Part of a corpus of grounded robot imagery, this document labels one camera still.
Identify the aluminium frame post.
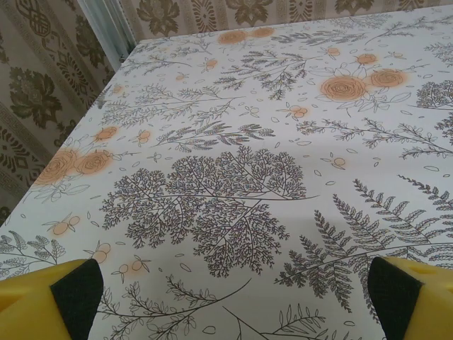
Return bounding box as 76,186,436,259
76,0,135,67

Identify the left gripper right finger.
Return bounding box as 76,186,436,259
367,256,453,340

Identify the floral patterned tablecloth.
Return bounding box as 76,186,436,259
0,12,453,340

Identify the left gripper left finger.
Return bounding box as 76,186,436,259
0,258,103,340

